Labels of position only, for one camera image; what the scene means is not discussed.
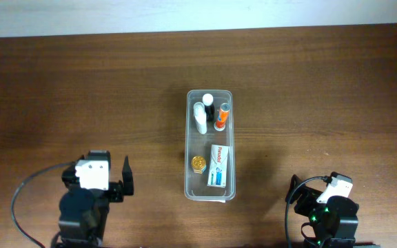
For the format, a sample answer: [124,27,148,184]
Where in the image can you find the clear plastic container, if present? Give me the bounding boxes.
[184,90,236,202]

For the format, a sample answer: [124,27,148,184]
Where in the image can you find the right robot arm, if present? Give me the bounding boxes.
[285,172,380,248]

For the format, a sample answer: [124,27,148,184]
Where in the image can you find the small jar gold lid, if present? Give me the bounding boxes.
[191,156,207,174]

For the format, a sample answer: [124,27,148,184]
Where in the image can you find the white Panadol medicine box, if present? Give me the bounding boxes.
[207,145,229,188]

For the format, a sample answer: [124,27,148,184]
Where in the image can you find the orange tablet tube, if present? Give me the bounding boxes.
[214,103,231,132]

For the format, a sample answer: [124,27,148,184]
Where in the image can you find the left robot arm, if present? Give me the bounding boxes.
[50,150,134,247]

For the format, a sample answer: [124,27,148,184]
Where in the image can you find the dark bottle white cap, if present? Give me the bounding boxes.
[202,93,215,121]

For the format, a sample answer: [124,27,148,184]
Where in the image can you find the white spray bottle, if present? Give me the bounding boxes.
[194,102,207,134]

